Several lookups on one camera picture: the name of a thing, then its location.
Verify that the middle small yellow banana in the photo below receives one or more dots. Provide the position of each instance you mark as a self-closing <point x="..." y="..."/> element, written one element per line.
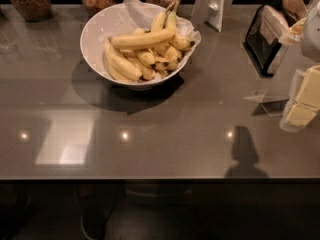
<point x="146" y="57"/>

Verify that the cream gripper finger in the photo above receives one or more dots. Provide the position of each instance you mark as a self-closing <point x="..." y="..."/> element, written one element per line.
<point x="293" y="35"/>

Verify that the upright yellow banana pair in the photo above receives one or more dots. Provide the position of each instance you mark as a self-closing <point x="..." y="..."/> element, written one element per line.
<point x="159" y="20"/>

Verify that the white ceramic bowl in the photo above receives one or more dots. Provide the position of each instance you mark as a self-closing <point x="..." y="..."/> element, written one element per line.
<point x="96" y="34"/>

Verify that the black mesh napkin holder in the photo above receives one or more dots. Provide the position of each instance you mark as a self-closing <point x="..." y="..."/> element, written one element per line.
<point x="261" y="40"/>

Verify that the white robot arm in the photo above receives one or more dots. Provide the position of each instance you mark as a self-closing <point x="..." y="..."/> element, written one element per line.
<point x="304" y="94"/>

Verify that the large left yellow banana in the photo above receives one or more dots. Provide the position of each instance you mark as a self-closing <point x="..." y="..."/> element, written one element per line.
<point x="120" y="63"/>

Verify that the left glass jar with grains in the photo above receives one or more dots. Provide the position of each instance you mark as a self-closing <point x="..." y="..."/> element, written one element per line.
<point x="33" y="10"/>

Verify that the white paper bowl liner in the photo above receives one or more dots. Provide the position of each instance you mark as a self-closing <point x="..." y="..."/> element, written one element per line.
<point x="167" y="57"/>

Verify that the right spotted yellow banana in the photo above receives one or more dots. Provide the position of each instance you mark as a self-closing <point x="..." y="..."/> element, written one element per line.
<point x="181" y="42"/>

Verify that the clear acrylic sign holder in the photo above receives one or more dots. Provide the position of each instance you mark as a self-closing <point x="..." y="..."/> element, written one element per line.
<point x="266" y="104"/>

